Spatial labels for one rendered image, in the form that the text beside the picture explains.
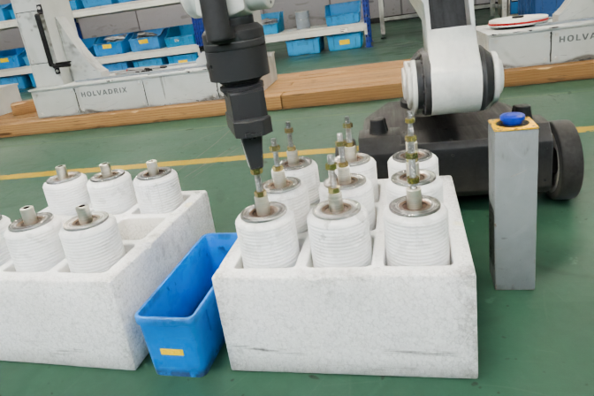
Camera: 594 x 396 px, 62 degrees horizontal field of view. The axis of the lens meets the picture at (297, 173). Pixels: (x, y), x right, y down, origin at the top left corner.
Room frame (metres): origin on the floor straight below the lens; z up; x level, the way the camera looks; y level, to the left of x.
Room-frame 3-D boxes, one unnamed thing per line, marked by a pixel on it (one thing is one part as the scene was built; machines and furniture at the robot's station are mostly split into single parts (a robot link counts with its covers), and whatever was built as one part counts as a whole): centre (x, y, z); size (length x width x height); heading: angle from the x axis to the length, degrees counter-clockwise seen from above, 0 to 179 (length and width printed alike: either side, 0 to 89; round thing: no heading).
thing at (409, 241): (0.68, -0.17, 0.16); 0.10 x 0.10 x 0.18
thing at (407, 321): (0.82, -0.08, 0.09); 0.39 x 0.39 x 0.18; 76
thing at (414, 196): (0.68, -0.17, 0.26); 0.02 x 0.02 x 0.03
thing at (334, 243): (0.71, -0.05, 0.16); 0.10 x 0.10 x 0.18
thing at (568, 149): (1.16, -0.66, 0.10); 0.20 x 0.05 x 0.20; 168
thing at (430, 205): (0.68, -0.17, 0.25); 0.08 x 0.08 x 0.01
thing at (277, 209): (0.74, 0.06, 0.25); 0.08 x 0.08 x 0.01
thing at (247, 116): (0.74, 0.06, 0.45); 0.13 x 0.10 x 0.12; 13
